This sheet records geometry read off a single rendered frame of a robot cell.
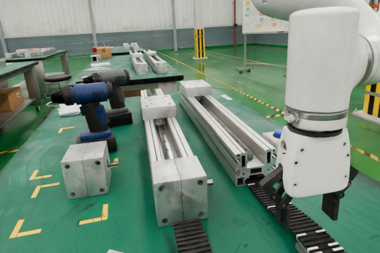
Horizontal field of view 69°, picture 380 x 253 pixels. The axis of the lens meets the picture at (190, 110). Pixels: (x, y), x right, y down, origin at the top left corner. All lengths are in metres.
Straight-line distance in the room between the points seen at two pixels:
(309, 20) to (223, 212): 0.39
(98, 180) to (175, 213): 0.21
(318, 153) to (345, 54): 0.14
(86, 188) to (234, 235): 0.35
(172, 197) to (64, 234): 0.22
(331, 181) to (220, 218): 0.23
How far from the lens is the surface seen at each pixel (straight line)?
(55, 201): 0.73
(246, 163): 0.66
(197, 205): 0.56
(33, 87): 4.93
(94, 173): 0.67
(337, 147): 0.45
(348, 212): 0.65
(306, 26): 0.38
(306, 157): 0.42
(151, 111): 0.89
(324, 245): 0.50
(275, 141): 0.77
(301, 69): 0.39
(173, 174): 0.54
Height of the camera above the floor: 1.14
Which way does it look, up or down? 17 degrees down
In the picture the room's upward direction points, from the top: 3 degrees counter-clockwise
